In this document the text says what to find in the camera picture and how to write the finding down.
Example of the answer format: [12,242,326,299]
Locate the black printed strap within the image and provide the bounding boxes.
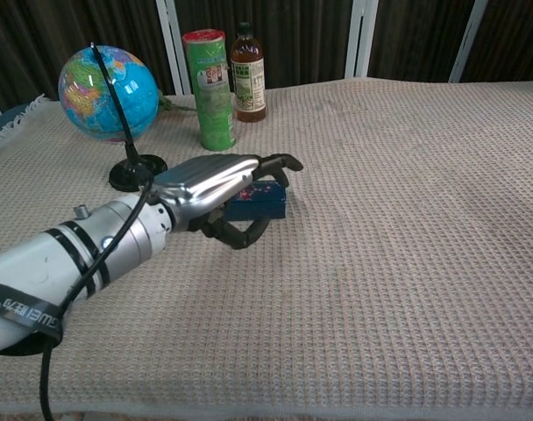
[0,280,64,346]

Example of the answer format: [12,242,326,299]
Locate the globe on black stand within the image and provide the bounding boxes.
[57,42,168,193]

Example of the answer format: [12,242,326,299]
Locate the brown tea bottle green label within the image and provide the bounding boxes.
[230,21,267,124]

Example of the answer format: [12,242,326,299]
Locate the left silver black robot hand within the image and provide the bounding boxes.
[152,152,304,250]

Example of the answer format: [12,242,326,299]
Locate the beige waffle tablecloth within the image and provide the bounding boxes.
[0,77,533,417]

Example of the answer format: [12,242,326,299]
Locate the blue floral glasses case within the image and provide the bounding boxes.
[224,178,288,222]

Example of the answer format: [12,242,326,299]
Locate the dark folding screen white frames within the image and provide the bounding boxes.
[0,0,533,113]

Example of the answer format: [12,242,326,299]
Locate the green chip can red lid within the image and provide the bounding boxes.
[181,28,238,153]

